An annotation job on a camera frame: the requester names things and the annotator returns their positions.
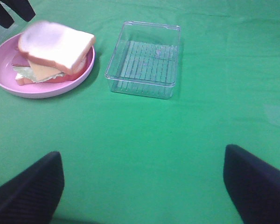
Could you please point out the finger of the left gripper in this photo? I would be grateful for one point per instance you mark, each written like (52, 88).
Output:
(6, 21)
(23, 9)

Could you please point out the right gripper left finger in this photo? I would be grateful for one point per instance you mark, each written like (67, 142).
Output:
(34, 194)

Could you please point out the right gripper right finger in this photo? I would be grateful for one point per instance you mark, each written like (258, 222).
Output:
(253, 186)

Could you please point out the bread slice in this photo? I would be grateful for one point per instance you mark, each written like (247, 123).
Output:
(23, 80)
(55, 45)

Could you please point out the bacon strip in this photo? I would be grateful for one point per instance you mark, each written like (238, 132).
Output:
(19, 60)

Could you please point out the green lettuce leaf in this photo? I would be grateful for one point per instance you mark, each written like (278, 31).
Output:
(27, 72)

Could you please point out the yellow cheese slice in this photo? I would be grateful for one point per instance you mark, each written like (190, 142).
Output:
(43, 73)

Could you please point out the left clear plastic tray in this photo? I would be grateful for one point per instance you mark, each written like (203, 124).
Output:
(5, 33)

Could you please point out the clear plastic tray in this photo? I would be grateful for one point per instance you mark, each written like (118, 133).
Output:
(5, 33)
(145, 60)

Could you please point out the pink round plate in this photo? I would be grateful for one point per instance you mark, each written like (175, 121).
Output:
(38, 90)

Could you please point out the green tablecloth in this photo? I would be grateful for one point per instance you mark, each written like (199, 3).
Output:
(135, 160)

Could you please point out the right clear plastic tray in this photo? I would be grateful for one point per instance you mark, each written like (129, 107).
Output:
(145, 60)

